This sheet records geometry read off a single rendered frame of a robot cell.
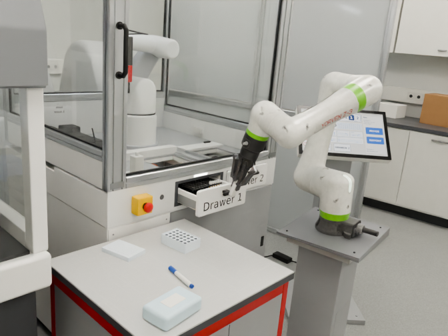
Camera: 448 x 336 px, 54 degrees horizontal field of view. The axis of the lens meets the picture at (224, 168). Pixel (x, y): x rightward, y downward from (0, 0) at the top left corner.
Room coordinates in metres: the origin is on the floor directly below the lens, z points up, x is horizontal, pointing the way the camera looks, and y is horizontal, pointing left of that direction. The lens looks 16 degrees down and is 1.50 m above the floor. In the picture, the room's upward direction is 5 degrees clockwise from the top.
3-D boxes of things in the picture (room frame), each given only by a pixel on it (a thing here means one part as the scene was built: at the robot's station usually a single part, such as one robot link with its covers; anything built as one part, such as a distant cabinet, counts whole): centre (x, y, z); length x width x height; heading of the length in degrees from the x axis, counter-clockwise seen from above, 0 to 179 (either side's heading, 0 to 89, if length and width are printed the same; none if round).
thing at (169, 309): (1.07, 0.11, 0.78); 0.15 x 0.10 x 0.04; 144
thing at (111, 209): (2.21, 0.42, 0.87); 1.02 x 0.95 x 0.14; 138
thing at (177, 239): (1.51, 0.14, 0.78); 0.12 x 0.08 x 0.04; 53
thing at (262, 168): (2.08, -0.12, 0.87); 0.29 x 0.02 x 0.11; 138
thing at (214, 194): (1.76, 0.00, 0.87); 0.29 x 0.02 x 0.11; 138
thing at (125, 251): (1.41, 0.33, 0.77); 0.13 x 0.09 x 0.02; 61
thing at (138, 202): (1.60, 0.30, 0.88); 0.07 x 0.05 x 0.07; 138
